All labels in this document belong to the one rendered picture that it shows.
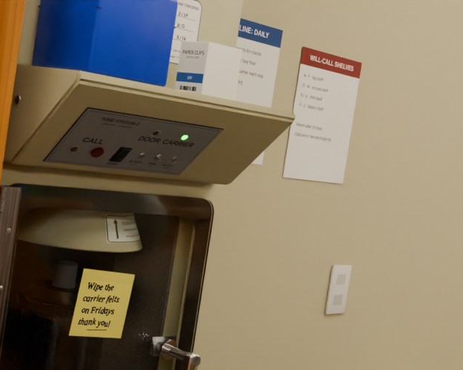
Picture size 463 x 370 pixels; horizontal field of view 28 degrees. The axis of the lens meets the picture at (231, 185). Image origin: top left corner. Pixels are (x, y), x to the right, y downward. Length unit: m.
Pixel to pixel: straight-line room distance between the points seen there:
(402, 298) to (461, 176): 0.38
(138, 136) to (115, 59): 0.11
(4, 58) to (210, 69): 0.27
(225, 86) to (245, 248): 0.87
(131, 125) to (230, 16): 0.26
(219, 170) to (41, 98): 0.28
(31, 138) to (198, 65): 0.22
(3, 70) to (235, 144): 0.33
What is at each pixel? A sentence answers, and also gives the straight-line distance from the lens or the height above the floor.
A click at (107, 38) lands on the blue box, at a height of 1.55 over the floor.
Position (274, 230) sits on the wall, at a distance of 1.94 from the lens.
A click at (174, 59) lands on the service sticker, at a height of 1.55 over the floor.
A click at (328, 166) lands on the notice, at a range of 2.04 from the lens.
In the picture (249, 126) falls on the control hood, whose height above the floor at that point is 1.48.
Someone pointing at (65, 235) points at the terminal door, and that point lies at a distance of 1.01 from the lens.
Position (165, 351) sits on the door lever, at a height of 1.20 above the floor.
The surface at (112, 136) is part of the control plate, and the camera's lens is 0.96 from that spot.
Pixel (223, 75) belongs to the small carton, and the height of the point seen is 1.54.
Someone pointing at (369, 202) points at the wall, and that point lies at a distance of 2.19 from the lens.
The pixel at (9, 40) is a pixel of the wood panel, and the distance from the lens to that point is 0.86.
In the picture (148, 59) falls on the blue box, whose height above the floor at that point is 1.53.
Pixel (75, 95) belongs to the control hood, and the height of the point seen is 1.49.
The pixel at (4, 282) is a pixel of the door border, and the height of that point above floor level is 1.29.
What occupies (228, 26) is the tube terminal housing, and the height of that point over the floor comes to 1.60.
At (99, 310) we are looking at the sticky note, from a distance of 1.07.
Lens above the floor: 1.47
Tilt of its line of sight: 3 degrees down
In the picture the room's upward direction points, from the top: 9 degrees clockwise
